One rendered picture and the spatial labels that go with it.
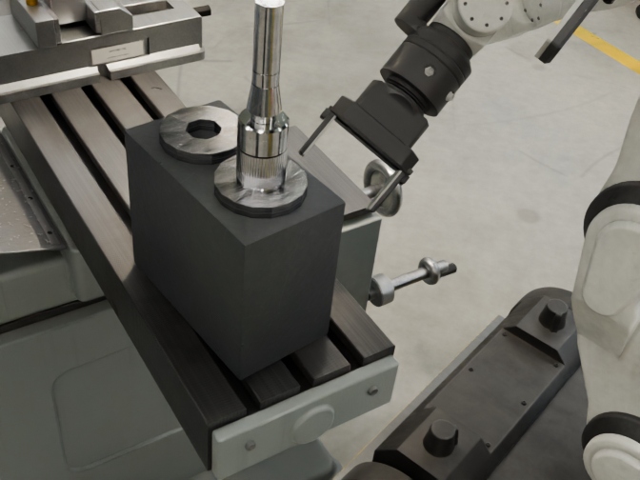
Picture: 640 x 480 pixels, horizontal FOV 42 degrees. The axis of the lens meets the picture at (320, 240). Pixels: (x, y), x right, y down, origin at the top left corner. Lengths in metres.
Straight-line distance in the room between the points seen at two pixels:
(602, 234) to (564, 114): 2.35
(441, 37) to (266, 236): 0.37
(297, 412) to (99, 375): 0.56
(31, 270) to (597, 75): 2.88
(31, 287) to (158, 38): 0.44
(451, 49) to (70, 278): 0.60
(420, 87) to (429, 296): 1.44
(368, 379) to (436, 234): 1.70
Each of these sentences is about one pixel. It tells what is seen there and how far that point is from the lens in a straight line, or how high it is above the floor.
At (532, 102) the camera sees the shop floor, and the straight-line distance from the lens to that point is 3.38.
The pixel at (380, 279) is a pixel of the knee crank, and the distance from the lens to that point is 1.58.
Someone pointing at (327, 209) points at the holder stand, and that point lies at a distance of 0.79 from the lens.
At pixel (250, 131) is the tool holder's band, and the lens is 0.75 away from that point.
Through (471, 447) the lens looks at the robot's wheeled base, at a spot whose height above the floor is 0.61.
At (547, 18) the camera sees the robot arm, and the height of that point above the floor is 1.19.
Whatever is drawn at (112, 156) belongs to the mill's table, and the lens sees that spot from 1.18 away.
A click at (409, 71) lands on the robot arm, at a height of 1.15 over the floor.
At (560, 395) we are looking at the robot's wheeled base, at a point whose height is 0.57.
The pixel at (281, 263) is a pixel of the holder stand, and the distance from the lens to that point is 0.79.
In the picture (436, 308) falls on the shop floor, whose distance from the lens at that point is 2.35.
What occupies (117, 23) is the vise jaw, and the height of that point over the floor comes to 1.02.
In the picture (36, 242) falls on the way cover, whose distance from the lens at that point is 1.16.
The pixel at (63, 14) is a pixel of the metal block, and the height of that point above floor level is 1.04.
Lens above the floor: 1.62
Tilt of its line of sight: 40 degrees down
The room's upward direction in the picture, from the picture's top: 7 degrees clockwise
